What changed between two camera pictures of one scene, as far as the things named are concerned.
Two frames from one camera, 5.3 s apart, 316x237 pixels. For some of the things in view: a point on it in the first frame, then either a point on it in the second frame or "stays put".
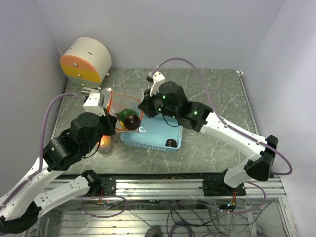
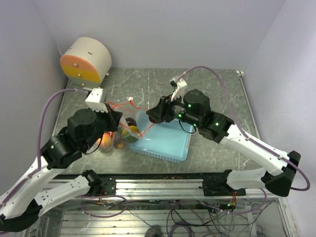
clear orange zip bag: (106, 143) stays put
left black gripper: (110, 121) stays put
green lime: (122, 113) -> (130, 138)
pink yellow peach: (105, 141) stays put
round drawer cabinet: (86, 61) stays put
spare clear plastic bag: (117, 101) -> (134, 122)
